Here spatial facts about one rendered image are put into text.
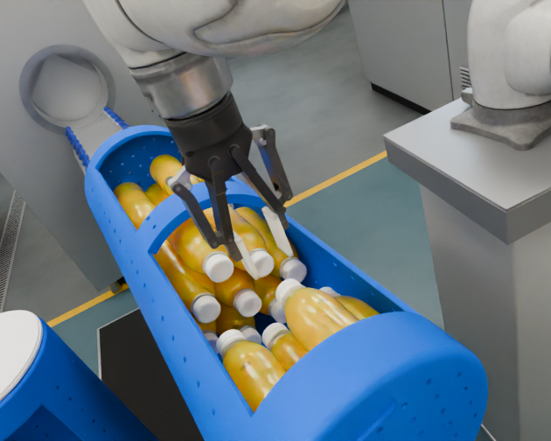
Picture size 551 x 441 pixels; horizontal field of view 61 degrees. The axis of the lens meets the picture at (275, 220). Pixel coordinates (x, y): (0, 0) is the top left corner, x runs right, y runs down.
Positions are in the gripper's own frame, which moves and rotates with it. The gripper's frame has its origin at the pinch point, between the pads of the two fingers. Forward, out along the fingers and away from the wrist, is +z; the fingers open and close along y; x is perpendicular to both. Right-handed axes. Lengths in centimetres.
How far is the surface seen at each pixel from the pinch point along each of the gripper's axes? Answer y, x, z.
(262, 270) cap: -0.4, -7.6, 10.3
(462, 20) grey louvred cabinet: -169, -123, 50
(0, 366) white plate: 46, -36, 18
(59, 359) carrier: 38, -37, 25
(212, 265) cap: 5.9, -7.3, 3.9
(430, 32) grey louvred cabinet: -174, -150, 60
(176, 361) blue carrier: 16.5, 2.9, 5.4
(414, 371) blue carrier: -1.2, 25.5, 0.9
